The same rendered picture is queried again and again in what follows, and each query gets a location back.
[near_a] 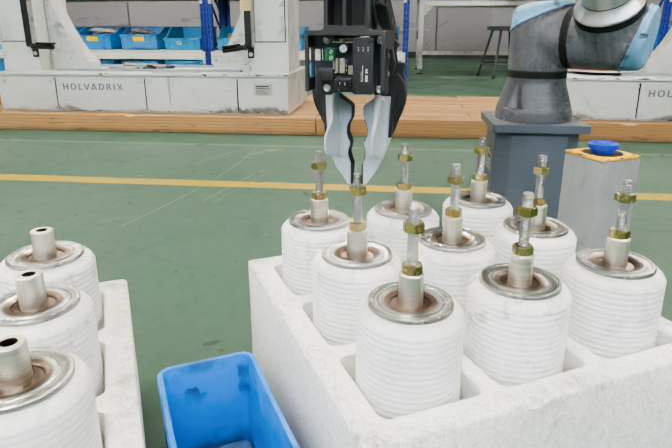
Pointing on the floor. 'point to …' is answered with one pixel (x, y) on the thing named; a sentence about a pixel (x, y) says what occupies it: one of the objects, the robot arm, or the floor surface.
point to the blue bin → (221, 405)
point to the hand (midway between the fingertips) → (358, 169)
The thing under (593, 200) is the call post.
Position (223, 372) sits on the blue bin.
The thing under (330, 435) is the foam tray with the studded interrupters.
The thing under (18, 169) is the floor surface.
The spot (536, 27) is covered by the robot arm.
